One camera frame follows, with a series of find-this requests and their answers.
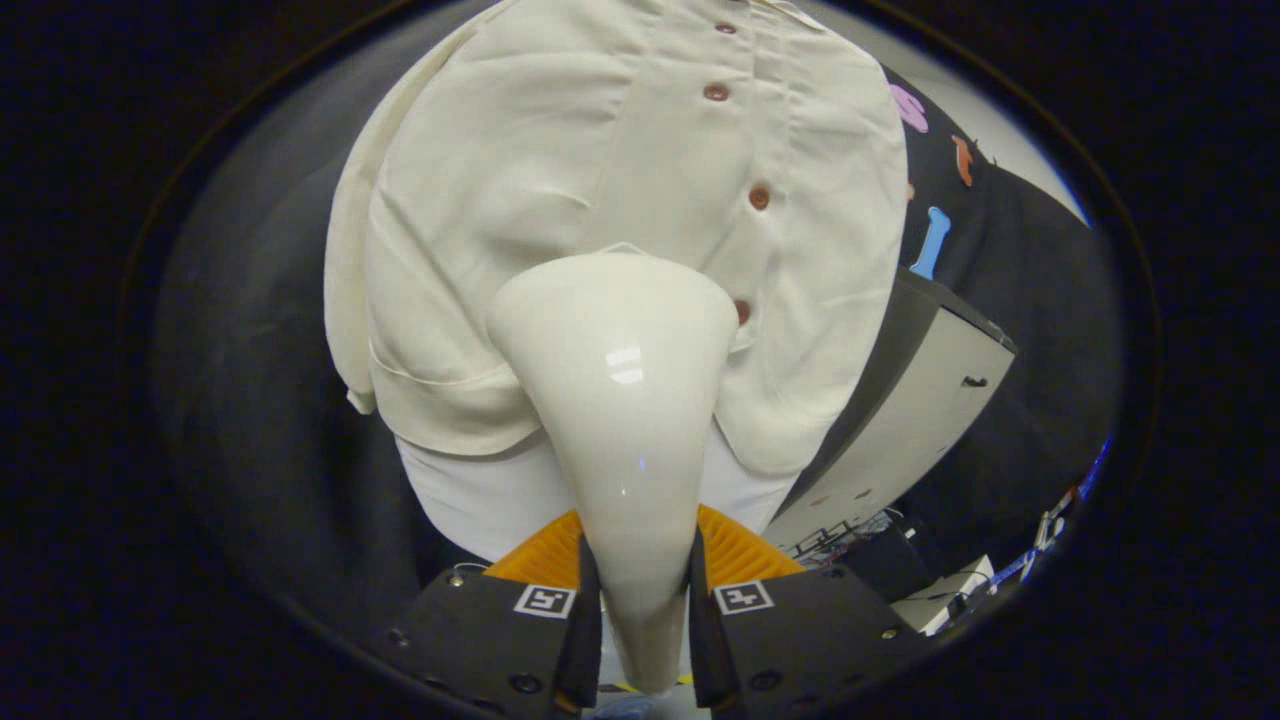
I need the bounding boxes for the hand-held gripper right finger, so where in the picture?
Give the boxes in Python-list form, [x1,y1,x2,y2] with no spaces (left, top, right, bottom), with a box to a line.
[688,504,926,720]

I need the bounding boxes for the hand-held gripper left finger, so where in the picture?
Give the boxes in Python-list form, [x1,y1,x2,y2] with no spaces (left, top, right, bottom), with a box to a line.
[385,508,605,720]

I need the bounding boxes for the white garment steamer head with hose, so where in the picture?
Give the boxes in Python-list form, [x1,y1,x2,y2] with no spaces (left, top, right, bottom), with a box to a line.
[486,251,742,697]

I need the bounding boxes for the cream button-up shirt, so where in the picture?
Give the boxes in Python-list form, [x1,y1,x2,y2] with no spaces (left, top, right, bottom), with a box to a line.
[323,0,910,477]

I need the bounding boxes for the white board panel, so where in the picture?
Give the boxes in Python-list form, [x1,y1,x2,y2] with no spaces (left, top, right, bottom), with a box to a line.
[394,428,803,564]

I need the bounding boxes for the black box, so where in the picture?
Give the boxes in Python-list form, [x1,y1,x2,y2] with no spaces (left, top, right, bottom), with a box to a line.
[845,528,946,604]

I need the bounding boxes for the white box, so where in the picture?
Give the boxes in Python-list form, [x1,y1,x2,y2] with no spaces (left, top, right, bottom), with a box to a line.
[888,555,998,637]

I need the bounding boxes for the grey cabinet with dark top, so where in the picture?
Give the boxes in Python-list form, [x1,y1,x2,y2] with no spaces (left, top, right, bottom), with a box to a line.
[764,268,1020,552]

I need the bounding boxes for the floor cables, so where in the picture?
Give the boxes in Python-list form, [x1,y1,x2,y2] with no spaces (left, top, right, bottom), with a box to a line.
[795,508,906,557]

